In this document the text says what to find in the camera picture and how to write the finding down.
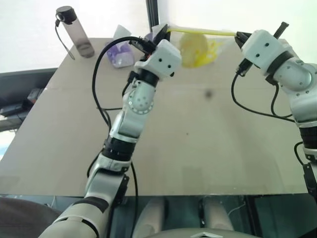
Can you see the grey rounded shape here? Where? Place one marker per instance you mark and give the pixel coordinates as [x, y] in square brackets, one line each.
[149, 217]
[215, 214]

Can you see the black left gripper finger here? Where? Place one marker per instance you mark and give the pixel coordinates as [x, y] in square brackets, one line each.
[162, 34]

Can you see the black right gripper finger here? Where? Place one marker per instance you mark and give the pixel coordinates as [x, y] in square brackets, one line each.
[242, 38]
[281, 30]

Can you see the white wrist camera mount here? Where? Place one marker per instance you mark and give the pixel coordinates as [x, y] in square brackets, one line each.
[262, 44]
[163, 54]

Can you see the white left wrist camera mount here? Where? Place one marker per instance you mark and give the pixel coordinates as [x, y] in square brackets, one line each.
[163, 54]

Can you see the purple bowl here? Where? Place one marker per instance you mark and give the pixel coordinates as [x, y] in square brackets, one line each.
[149, 36]

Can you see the black table leg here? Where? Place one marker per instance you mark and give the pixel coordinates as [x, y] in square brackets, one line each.
[253, 218]

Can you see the purple tissue pack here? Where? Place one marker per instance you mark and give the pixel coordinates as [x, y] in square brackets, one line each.
[122, 58]

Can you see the dark brown rounded cushion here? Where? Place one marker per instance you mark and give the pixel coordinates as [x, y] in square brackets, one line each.
[19, 218]

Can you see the small black red box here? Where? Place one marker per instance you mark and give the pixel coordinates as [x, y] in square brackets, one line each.
[34, 96]

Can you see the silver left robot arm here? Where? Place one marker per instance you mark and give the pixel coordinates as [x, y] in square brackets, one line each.
[133, 119]

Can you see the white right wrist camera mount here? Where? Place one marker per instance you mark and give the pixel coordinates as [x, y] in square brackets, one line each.
[262, 44]

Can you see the clear zip bag yellow seal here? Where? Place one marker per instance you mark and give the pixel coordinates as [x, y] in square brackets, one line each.
[213, 53]

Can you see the yellow melon bun toy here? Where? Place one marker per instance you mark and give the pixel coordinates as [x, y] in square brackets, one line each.
[192, 49]

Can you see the flat black device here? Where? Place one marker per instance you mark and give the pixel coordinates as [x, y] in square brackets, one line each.
[11, 110]

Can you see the dark window pillar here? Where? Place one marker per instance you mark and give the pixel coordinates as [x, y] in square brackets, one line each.
[152, 15]

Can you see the grey translucent water bottle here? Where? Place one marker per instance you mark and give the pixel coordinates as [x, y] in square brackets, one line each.
[79, 34]

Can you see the dark side shelf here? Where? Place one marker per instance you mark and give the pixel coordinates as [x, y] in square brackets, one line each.
[15, 81]

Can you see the grey panel with chevron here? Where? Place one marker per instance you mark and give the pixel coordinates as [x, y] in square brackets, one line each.
[203, 234]

